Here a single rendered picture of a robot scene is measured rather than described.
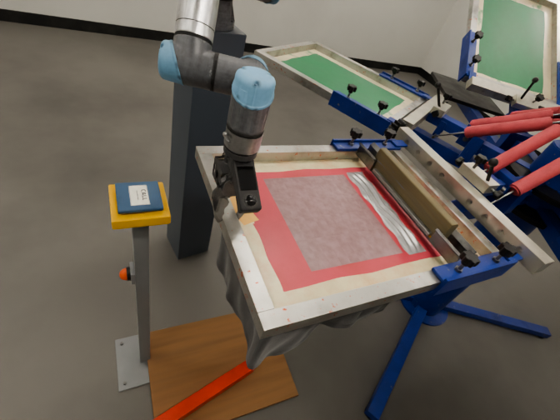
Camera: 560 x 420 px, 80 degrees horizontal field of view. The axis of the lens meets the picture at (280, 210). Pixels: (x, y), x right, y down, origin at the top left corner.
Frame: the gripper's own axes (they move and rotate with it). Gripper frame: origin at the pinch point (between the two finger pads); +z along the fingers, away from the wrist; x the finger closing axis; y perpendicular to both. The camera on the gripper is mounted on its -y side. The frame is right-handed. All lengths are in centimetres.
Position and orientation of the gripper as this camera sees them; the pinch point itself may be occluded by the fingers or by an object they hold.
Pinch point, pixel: (229, 219)
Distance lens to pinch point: 81.7
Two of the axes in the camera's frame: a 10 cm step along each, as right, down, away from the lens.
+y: -3.7, -7.1, 6.0
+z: -2.6, 7.0, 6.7
